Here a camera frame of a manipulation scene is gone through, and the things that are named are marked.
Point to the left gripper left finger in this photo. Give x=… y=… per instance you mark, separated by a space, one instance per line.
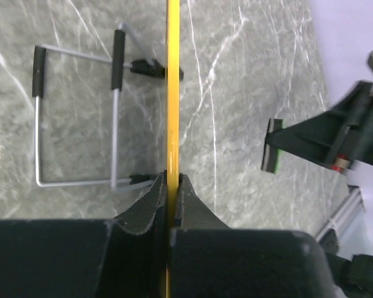
x=124 y=256

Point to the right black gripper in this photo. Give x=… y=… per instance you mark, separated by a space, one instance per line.
x=334 y=139

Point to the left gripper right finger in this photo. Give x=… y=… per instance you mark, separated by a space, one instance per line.
x=210 y=259

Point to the green whiteboard eraser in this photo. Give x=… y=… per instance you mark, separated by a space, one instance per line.
x=270 y=157

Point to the yellow framed whiteboard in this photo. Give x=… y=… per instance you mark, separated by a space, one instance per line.
x=167 y=194

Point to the aluminium front rail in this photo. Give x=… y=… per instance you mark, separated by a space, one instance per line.
x=348 y=220

